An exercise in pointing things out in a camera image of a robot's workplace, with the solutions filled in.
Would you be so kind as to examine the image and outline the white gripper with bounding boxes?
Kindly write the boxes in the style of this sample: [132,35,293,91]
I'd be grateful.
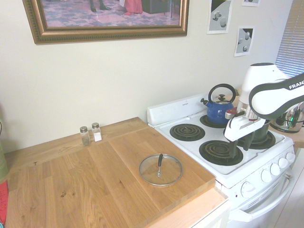
[224,114,266,159]

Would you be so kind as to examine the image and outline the glass pot lid black handle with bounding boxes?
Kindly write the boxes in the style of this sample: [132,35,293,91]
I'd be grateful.
[139,153,184,188]

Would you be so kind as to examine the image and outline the dark cooking pot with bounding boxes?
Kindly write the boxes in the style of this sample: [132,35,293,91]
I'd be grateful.
[252,120,271,143]

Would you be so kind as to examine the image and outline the black coil burner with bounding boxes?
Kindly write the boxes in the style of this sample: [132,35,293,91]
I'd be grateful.
[199,140,244,166]
[237,130,276,150]
[199,114,229,129]
[170,123,205,141]

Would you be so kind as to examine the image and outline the blue stovetop kettle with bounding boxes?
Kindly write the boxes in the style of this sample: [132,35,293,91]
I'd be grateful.
[200,83,236,125]

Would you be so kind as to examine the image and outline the white oven dial knob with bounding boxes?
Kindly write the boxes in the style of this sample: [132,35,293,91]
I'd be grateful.
[241,182,255,198]

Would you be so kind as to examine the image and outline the white electric stove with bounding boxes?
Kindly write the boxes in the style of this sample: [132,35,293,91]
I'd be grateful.
[147,92,296,223]

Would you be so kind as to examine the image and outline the chrome electric kettle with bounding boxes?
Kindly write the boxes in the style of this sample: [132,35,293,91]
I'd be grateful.
[270,102,304,133]

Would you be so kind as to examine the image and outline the white oven door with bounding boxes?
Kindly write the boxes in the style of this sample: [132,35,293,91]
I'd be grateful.
[228,174,296,223]

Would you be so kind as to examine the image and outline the white cabinet with counter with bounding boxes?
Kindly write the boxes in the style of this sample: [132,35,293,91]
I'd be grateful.
[147,186,231,228]

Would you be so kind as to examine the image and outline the small paper print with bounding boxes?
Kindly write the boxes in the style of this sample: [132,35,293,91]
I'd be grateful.
[234,25,256,57]

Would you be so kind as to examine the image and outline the white window blinds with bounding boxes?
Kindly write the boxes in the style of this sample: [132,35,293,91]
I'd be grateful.
[275,9,304,78]

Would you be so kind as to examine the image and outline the large paper print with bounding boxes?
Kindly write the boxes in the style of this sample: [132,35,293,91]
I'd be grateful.
[206,0,233,35]

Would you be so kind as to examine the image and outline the glass salt shaker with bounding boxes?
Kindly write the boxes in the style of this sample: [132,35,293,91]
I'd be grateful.
[91,122,102,143]

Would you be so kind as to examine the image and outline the wooden butcher block board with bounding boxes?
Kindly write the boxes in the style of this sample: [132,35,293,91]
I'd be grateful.
[5,116,216,228]

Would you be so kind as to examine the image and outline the glass pepper shaker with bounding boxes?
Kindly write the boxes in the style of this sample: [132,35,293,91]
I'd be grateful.
[80,126,91,146]

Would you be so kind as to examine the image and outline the gold framed painting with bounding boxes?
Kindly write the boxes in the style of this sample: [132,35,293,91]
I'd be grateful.
[22,0,190,45]

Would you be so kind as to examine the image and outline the green utensil cup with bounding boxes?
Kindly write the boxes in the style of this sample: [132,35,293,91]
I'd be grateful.
[0,140,9,181]

